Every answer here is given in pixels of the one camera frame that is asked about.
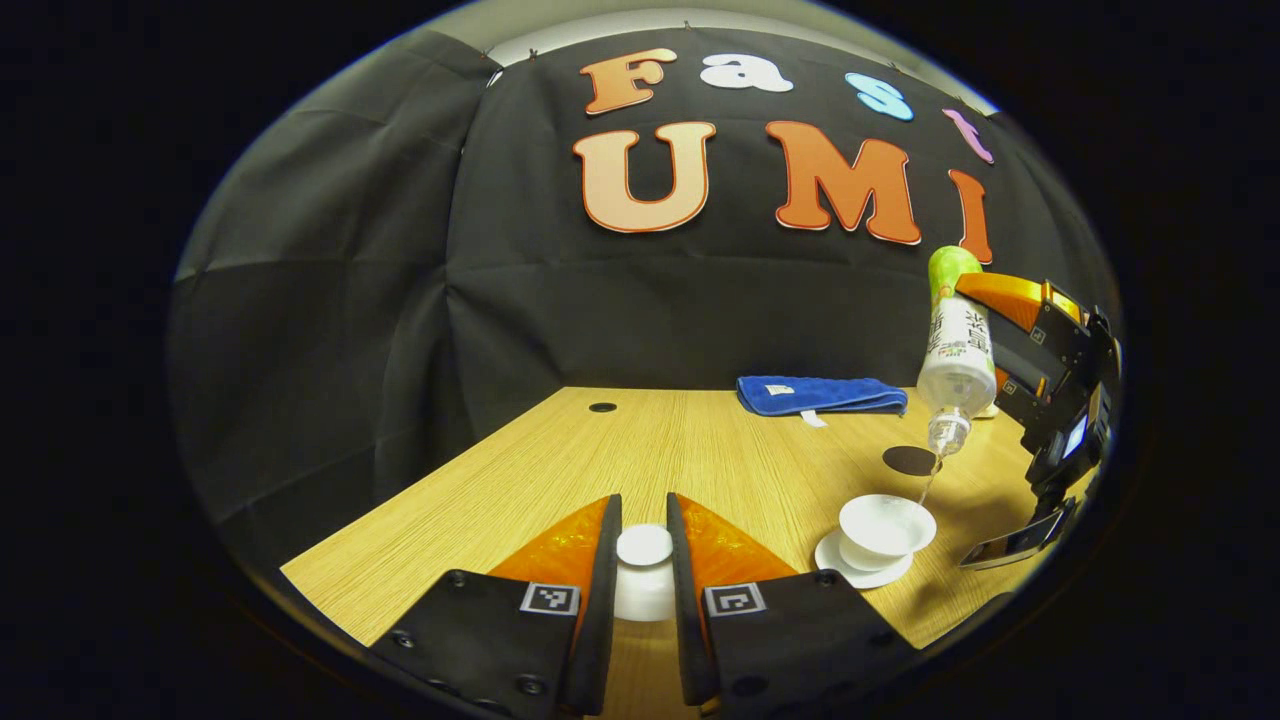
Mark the dark brown round coaster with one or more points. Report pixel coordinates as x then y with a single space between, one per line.
905 461

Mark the white teacup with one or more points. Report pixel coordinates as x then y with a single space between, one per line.
885 525

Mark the clear water bottle green label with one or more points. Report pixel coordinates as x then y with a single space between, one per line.
957 350

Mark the white saucer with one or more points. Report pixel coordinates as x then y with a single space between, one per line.
835 560

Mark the white teacup lid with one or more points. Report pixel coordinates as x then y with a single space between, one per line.
645 580

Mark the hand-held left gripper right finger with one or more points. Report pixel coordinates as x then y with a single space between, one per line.
683 620

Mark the blue folded towel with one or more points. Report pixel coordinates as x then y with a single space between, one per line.
820 394

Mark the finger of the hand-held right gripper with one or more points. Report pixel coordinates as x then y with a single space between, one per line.
1030 405
1010 295

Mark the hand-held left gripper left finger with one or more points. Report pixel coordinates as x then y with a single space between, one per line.
605 600

